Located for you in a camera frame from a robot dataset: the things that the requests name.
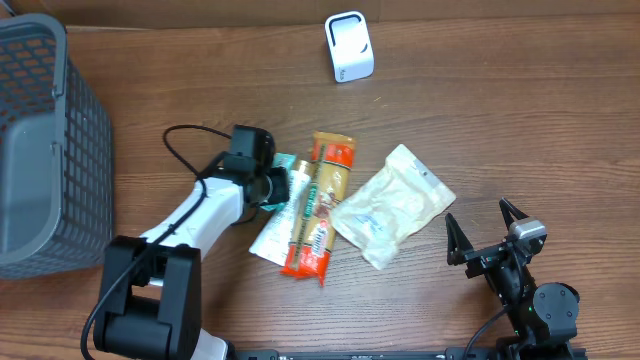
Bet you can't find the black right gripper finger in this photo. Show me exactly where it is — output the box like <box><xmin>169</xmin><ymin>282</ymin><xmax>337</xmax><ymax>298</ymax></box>
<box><xmin>499</xmin><ymin>197</ymin><xmax>529</xmax><ymax>229</ymax></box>
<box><xmin>445</xmin><ymin>213</ymin><xmax>474</xmax><ymax>265</ymax></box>

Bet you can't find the teal snack bar wrapper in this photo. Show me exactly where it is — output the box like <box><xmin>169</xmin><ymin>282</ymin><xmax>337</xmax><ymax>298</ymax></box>
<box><xmin>261</xmin><ymin>153</ymin><xmax>297</xmax><ymax>212</ymax></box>

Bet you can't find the beige resealable pouch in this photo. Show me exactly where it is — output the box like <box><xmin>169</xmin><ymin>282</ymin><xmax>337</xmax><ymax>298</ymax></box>
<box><xmin>330</xmin><ymin>144</ymin><xmax>456</xmax><ymax>270</ymax></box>

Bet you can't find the white tube with gold cap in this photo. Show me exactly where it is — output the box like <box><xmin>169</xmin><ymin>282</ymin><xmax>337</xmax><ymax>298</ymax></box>
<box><xmin>249</xmin><ymin>160</ymin><xmax>311</xmax><ymax>266</ymax></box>

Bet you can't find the orange spaghetti package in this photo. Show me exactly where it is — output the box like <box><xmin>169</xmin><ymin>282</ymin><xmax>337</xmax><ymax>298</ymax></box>
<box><xmin>281</xmin><ymin>131</ymin><xmax>356</xmax><ymax>283</ymax></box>

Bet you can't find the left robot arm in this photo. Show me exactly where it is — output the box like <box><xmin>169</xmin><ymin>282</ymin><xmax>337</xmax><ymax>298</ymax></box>
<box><xmin>80</xmin><ymin>125</ymin><xmax>289</xmax><ymax>359</ymax></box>

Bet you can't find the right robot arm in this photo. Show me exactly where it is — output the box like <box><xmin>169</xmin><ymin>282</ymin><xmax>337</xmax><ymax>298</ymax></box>
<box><xmin>445</xmin><ymin>198</ymin><xmax>586</xmax><ymax>359</ymax></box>

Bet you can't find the white barcode scanner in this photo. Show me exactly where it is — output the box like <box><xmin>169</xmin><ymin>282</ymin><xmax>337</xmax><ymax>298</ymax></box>
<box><xmin>324</xmin><ymin>11</ymin><xmax>375</xmax><ymax>83</ymax></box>

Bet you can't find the grey plastic mesh basket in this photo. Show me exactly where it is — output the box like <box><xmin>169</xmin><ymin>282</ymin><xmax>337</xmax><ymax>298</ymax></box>
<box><xmin>1</xmin><ymin>14</ymin><xmax>114</xmax><ymax>280</ymax></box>

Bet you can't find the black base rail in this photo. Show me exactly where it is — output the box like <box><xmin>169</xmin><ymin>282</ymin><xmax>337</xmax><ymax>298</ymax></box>
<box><xmin>227</xmin><ymin>347</ymin><xmax>589</xmax><ymax>360</ymax></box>

